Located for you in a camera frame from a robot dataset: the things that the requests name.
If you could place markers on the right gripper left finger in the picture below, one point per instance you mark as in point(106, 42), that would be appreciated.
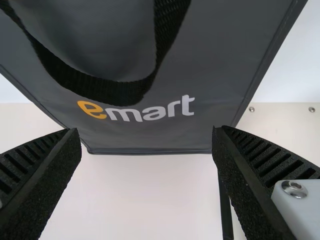
point(37, 180)

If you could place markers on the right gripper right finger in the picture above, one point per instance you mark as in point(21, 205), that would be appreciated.
point(255, 180)

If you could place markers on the black strip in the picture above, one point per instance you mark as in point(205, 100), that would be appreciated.
point(226, 220)

